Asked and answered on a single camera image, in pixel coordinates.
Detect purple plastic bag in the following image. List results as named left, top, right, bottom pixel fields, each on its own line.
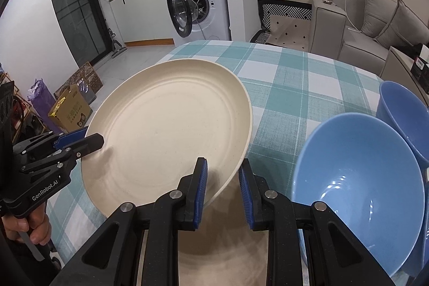
left=27, top=78, right=62, bottom=126

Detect white kitchen counter cabinets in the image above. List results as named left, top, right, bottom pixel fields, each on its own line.
left=109, top=0, right=176, bottom=47

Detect teal checked tablecloth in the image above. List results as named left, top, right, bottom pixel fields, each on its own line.
left=45, top=40, right=429, bottom=286

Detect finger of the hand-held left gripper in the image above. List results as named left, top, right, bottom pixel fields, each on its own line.
left=20, top=133, right=104, bottom=174
left=13, top=126, right=89, bottom=156

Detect black chair with patterned cushion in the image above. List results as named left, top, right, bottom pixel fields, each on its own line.
left=250, top=0, right=314, bottom=50

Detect person's left hand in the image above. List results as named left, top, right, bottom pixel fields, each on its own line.
left=5, top=202, right=52, bottom=244

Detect yellow cardboard box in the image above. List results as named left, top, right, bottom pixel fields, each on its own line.
left=48, top=84, right=93, bottom=134

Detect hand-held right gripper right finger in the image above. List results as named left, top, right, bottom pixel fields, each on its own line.
left=238, top=158, right=396, bottom=286

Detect dark glass door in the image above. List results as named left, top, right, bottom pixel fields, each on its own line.
left=46, top=0, right=113, bottom=69

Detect cream round plate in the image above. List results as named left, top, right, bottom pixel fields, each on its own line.
left=139, top=179, right=307, bottom=286
left=80, top=59, right=253, bottom=218

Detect blue bowl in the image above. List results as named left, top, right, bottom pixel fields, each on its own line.
left=375, top=80, right=429, bottom=169
left=291, top=112, right=426, bottom=278

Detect grey sofa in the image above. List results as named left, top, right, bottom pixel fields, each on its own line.
left=308, top=0, right=429, bottom=79

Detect white washing machine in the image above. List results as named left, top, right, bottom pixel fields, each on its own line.
left=157, top=0, right=232, bottom=41

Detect black open box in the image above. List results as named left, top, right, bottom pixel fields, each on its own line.
left=409, top=53, right=429, bottom=89

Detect grey pillow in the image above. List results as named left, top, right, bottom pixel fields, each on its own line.
left=373, top=0, right=429, bottom=50
left=360, top=0, right=399, bottom=39

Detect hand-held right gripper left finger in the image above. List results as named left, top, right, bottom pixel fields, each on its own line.
left=50, top=157, right=208, bottom=286

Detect grey bedside cabinet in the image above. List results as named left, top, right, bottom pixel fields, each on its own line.
left=380, top=45, right=429, bottom=99

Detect brown patterned box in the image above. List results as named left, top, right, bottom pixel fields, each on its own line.
left=54, top=61, right=104, bottom=99

